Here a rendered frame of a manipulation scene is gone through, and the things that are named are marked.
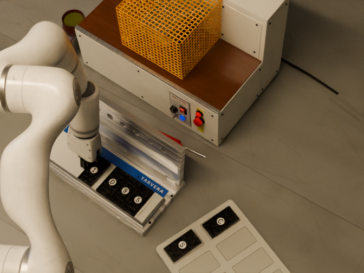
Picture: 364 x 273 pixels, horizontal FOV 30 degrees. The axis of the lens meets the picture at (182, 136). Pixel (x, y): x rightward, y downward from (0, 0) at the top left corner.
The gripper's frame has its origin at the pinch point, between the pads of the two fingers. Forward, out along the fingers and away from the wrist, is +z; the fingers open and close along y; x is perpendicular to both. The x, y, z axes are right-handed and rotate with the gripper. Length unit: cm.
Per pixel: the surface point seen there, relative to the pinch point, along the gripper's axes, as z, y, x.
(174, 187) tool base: 0.7, 26.0, 9.9
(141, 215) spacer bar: 2.3, 24.1, -3.2
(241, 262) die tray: 3, 55, 3
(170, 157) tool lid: -10.8, 23.1, 10.4
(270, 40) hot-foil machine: -33, 28, 49
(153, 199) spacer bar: 1.0, 23.7, 3.0
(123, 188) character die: 1.4, 14.6, 0.4
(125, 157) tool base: 0.5, 8.1, 9.2
